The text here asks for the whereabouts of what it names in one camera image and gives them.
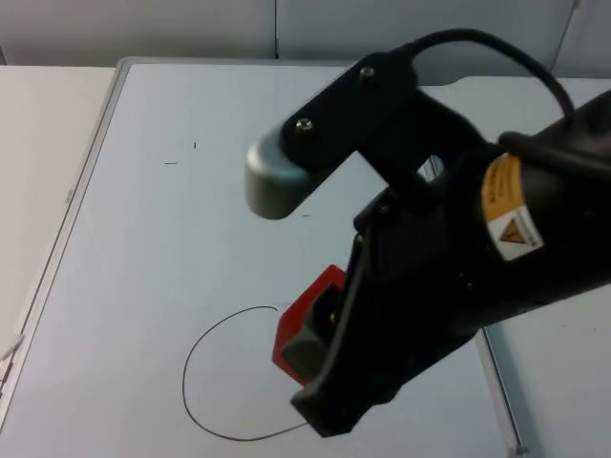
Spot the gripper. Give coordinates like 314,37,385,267
290,172,503,438

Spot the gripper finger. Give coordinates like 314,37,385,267
280,281,346,379

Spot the red cube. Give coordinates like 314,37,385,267
270,264,348,388

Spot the grey-framed whiteboard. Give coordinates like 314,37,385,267
0,56,531,458

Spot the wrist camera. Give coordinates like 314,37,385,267
244,47,488,222

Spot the black cable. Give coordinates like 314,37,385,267
409,28,577,118

